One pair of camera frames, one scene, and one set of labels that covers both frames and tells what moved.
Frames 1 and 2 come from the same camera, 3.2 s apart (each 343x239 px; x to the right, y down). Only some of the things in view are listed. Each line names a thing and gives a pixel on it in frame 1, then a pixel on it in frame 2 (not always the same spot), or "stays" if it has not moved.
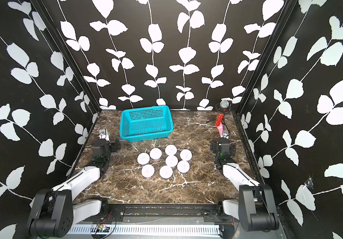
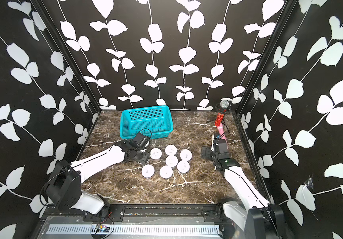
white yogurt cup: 155,153 stays
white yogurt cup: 186,155 stays
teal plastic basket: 144,123 stays
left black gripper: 113,148 -> 145,158
